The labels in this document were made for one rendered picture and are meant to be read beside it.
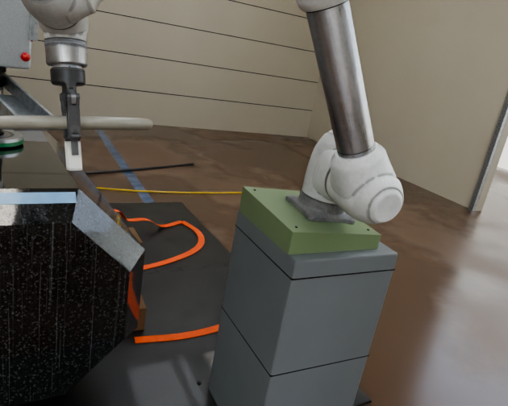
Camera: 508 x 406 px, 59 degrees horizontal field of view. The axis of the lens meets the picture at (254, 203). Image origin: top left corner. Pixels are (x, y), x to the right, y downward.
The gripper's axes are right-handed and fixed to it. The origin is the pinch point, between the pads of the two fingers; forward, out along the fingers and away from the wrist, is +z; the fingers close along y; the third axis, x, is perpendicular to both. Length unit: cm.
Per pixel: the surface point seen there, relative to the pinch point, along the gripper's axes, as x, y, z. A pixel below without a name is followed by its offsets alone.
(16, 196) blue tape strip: 11.8, 35.6, 12.7
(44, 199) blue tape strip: 4.3, 35.1, 14.2
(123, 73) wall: -153, 563, -98
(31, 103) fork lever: 4, 62, -16
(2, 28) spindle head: 11, 71, -42
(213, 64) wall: -290, 551, -118
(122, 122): -12.2, 1.3, -8.1
